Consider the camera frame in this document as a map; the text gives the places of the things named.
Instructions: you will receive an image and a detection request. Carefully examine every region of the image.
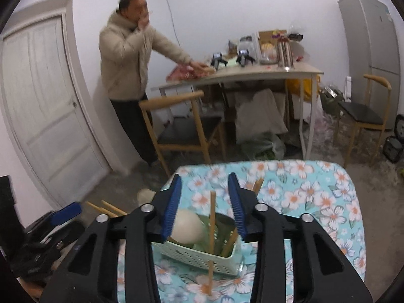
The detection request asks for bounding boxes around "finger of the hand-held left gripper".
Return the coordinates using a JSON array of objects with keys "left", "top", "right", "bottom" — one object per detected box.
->
[{"left": 27, "top": 202, "right": 83, "bottom": 229}]

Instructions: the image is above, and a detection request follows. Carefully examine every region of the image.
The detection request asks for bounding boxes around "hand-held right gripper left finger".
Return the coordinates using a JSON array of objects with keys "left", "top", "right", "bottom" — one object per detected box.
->
[{"left": 39, "top": 173, "right": 183, "bottom": 303}]

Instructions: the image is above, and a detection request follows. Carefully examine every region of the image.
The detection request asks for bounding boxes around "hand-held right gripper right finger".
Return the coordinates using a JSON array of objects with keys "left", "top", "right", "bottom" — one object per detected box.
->
[{"left": 228, "top": 173, "right": 370, "bottom": 303}]

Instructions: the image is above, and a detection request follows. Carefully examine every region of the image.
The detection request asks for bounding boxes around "cream round ladle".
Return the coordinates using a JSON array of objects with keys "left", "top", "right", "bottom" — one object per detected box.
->
[{"left": 170, "top": 210, "right": 205, "bottom": 243}]

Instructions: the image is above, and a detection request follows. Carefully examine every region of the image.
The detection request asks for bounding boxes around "pale green utensil basket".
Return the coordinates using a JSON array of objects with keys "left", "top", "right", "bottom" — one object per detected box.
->
[{"left": 151, "top": 213, "right": 245, "bottom": 276}]

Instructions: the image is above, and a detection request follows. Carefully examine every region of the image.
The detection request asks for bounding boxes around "floral blue tablecloth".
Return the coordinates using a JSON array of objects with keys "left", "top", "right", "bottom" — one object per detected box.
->
[{"left": 117, "top": 160, "right": 367, "bottom": 303}]

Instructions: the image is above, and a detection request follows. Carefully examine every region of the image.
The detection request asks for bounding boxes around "wooden chair black seat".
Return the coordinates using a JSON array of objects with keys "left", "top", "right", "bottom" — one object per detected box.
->
[
  {"left": 139, "top": 90, "right": 226, "bottom": 177},
  {"left": 335, "top": 74, "right": 392, "bottom": 168}
]

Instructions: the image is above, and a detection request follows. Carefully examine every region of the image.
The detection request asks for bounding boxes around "white sack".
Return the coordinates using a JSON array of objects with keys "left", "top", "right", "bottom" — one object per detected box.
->
[{"left": 235, "top": 89, "right": 288, "bottom": 144}]

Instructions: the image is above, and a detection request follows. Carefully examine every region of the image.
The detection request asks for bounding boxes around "white panelled door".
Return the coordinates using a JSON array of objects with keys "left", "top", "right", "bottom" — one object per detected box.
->
[{"left": 0, "top": 0, "right": 111, "bottom": 209}]

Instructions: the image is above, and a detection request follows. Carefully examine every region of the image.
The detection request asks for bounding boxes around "yellow bag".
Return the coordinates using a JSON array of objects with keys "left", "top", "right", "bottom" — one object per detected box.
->
[{"left": 286, "top": 79, "right": 311, "bottom": 102}]

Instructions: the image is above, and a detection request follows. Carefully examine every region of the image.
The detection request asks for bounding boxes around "wooden dining table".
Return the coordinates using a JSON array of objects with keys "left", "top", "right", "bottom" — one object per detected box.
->
[{"left": 151, "top": 61, "right": 324, "bottom": 161}]

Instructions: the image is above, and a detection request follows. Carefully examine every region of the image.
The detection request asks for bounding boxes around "dark green bag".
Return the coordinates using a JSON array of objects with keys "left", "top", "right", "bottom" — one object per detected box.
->
[{"left": 319, "top": 85, "right": 344, "bottom": 116}]

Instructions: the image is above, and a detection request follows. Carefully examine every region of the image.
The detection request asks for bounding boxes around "black clawed device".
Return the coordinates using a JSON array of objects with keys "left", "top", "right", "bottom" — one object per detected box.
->
[
  {"left": 211, "top": 53, "right": 228, "bottom": 70},
  {"left": 236, "top": 48, "right": 256, "bottom": 67}
]

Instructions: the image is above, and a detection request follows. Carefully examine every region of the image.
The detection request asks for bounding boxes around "clear food bag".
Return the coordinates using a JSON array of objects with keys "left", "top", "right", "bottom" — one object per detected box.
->
[{"left": 260, "top": 42, "right": 278, "bottom": 64}]

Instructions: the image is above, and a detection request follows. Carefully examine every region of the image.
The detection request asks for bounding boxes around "steel canister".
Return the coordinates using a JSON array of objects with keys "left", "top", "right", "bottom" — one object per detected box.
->
[{"left": 276, "top": 36, "right": 295, "bottom": 70}]

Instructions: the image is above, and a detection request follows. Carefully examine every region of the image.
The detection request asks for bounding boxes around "clear plastic container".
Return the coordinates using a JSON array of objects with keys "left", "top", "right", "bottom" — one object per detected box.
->
[{"left": 238, "top": 35, "right": 261, "bottom": 64}]

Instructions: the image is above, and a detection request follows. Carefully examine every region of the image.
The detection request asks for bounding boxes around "black pot-shaped appliance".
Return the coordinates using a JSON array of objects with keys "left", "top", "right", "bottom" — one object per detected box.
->
[{"left": 383, "top": 136, "right": 404, "bottom": 164}]

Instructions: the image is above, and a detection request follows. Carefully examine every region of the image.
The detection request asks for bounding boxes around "brown cardboard box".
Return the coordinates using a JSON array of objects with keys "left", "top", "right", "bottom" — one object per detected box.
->
[{"left": 258, "top": 30, "right": 289, "bottom": 51}]

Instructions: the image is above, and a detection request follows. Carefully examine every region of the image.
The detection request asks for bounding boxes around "black round appliance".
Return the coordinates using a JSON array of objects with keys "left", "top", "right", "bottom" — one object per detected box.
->
[{"left": 394, "top": 114, "right": 404, "bottom": 139}]

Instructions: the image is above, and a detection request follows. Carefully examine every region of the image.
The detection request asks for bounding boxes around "grey refrigerator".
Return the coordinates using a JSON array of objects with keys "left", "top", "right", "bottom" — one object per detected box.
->
[{"left": 338, "top": 0, "right": 401, "bottom": 123}]

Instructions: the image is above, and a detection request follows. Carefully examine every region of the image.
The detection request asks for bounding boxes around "wall cable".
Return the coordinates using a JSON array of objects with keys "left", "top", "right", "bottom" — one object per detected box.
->
[{"left": 159, "top": 0, "right": 181, "bottom": 46}]

